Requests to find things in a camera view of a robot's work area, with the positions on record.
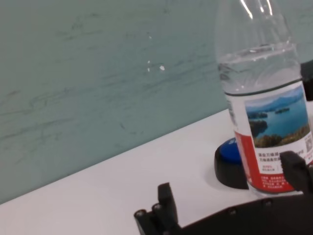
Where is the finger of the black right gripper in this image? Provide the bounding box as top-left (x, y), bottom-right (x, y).
top-left (300, 60), bottom-right (313, 101)

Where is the clear red-capped water bottle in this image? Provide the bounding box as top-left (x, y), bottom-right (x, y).
top-left (215, 0), bottom-right (313, 198)

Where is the blue push button black base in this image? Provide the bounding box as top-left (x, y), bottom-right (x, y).
top-left (214, 138), bottom-right (249, 190)

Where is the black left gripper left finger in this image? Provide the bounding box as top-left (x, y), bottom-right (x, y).
top-left (152, 182), bottom-right (181, 232)

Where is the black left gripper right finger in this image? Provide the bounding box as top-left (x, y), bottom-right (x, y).
top-left (279, 151), bottom-right (313, 194)

